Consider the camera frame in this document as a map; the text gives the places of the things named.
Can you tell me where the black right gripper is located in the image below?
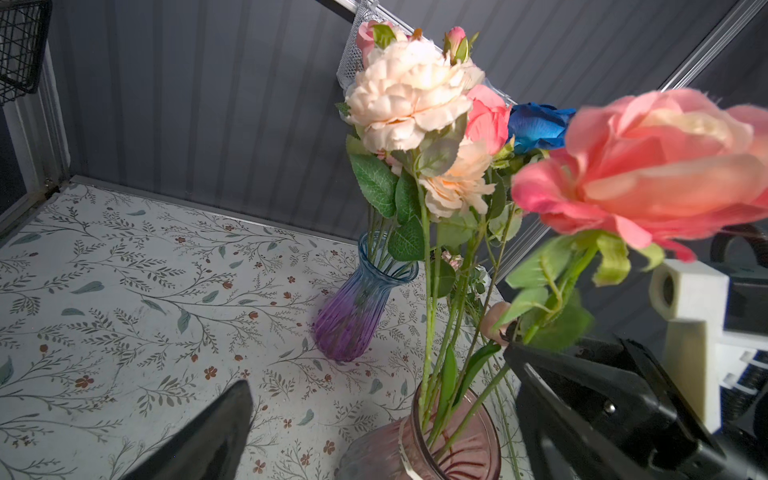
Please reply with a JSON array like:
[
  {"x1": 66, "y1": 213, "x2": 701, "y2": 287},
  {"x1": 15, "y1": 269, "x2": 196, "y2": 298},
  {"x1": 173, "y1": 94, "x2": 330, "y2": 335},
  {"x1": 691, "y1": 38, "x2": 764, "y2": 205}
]
[{"x1": 504, "y1": 339, "x2": 767, "y2": 479}]

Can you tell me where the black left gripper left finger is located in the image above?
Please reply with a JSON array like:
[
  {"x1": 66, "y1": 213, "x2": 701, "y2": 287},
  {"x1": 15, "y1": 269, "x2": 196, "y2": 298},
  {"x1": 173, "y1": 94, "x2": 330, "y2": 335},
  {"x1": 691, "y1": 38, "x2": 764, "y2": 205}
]
[{"x1": 124, "y1": 380, "x2": 254, "y2": 479}]

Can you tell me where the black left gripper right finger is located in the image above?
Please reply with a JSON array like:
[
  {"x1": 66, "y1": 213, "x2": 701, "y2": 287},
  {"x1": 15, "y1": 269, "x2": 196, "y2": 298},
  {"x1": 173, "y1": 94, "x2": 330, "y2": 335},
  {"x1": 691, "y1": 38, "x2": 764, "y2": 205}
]
[{"x1": 516, "y1": 385, "x2": 600, "y2": 479}]

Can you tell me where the red glass vase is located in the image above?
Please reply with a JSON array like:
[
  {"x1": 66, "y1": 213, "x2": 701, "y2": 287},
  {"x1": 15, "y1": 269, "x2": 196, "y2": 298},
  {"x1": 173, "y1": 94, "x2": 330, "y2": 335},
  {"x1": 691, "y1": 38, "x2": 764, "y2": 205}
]
[{"x1": 335, "y1": 391, "x2": 501, "y2": 480}]

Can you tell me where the small pink tulip stem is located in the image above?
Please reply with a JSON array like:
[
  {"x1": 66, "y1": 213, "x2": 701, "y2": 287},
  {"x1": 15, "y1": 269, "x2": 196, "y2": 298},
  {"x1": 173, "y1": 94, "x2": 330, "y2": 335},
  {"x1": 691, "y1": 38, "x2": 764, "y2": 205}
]
[{"x1": 432, "y1": 301, "x2": 511, "y2": 434}]

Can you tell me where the blue purple glass vase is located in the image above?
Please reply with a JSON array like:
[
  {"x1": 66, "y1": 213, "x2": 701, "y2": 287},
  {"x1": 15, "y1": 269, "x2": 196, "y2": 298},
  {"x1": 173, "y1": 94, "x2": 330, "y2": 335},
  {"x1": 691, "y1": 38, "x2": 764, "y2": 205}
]
[{"x1": 313, "y1": 231, "x2": 419, "y2": 362}]

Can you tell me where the coral pink rose stem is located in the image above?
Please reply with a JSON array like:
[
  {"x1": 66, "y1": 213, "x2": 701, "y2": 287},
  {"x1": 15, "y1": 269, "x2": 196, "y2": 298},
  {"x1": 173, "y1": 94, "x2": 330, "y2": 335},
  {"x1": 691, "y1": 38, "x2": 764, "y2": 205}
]
[{"x1": 431, "y1": 88, "x2": 768, "y2": 463}]

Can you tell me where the blue rose stem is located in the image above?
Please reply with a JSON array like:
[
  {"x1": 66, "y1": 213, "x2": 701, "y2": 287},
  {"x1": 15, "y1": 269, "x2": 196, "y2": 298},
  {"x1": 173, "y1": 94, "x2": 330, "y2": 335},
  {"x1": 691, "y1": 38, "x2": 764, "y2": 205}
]
[{"x1": 508, "y1": 102, "x2": 576, "y2": 155}]

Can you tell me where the cream peony spray stem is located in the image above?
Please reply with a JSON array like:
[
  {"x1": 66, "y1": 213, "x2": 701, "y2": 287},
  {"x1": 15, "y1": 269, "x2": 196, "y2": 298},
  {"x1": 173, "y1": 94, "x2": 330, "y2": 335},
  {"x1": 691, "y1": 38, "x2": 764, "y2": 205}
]
[{"x1": 339, "y1": 22, "x2": 503, "y2": 434}]

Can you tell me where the hot pink rose stem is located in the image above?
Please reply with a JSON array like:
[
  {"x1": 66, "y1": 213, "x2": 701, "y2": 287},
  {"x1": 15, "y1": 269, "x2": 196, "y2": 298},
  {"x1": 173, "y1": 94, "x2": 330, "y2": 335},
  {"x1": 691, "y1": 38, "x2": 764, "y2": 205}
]
[{"x1": 355, "y1": 20, "x2": 408, "y2": 68}]

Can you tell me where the large pale pink rose stem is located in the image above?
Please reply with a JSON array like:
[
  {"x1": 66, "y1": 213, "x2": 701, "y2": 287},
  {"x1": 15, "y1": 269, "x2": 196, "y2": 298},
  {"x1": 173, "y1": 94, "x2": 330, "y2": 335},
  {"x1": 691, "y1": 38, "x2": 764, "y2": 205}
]
[{"x1": 465, "y1": 85, "x2": 511, "y2": 156}]

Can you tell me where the floral patterned table mat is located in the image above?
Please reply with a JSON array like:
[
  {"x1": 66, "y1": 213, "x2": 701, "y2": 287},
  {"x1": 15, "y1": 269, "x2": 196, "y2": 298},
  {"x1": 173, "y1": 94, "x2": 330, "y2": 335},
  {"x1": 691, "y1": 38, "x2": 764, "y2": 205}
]
[{"x1": 0, "y1": 176, "x2": 529, "y2": 480}]

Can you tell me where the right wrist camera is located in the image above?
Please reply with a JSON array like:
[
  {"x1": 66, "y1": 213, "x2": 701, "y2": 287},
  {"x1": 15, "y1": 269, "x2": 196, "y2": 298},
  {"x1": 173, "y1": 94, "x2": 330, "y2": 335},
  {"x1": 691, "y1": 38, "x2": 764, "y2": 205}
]
[{"x1": 649, "y1": 260, "x2": 767, "y2": 432}]

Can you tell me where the white wire wall basket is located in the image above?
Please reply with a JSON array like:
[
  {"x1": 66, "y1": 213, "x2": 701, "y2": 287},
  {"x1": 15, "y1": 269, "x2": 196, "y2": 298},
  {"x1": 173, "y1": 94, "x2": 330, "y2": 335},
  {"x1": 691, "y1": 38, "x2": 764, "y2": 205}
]
[{"x1": 335, "y1": 0, "x2": 517, "y2": 106}]

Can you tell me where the black wire side basket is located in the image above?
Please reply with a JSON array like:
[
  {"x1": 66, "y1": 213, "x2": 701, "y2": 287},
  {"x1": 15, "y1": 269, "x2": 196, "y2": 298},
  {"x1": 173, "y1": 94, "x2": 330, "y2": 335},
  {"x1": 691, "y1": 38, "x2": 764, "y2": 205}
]
[{"x1": 1, "y1": 0, "x2": 53, "y2": 106}]

